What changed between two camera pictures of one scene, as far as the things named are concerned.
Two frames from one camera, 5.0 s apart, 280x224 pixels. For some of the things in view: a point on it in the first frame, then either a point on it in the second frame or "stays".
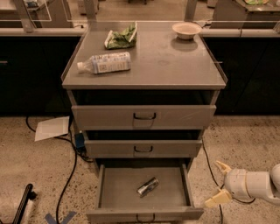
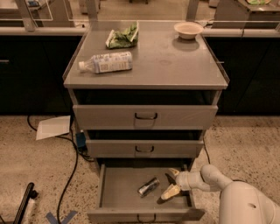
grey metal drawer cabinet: (143, 94) stays
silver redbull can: (148, 186) stays
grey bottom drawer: (144, 193) stays
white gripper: (238, 183) -> (183, 180)
